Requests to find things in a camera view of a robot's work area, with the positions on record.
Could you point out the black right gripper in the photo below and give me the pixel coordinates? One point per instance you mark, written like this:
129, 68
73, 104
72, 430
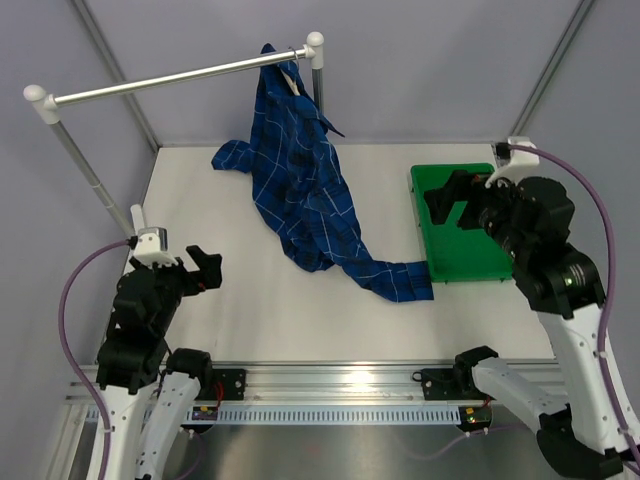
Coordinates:
440, 200

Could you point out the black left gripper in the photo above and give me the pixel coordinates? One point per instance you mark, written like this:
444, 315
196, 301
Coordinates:
209, 264

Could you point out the blue plaid shirt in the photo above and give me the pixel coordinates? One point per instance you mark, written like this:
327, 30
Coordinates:
299, 191

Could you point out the white hanger with metal hook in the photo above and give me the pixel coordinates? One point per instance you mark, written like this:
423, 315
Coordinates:
290, 71

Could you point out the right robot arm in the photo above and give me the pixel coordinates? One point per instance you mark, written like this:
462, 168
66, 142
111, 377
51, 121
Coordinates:
583, 436

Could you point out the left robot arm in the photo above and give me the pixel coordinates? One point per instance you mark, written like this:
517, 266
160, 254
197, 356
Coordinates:
145, 387

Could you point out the green plastic tray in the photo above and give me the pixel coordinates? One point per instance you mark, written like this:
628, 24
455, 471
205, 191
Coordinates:
455, 255

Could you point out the silver clothes rack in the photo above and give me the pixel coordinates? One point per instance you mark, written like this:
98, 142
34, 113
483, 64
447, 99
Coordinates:
47, 106

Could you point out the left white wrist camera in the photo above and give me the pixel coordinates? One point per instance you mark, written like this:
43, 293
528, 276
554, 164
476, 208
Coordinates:
152, 242

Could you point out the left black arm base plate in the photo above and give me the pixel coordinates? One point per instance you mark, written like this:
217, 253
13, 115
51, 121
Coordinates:
226, 384

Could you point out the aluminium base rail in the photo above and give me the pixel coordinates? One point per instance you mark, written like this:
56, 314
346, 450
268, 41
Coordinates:
351, 383

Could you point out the white slotted cable duct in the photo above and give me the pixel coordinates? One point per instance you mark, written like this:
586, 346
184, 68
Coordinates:
324, 415

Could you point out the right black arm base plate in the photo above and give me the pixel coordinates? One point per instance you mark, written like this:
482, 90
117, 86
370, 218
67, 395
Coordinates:
441, 384

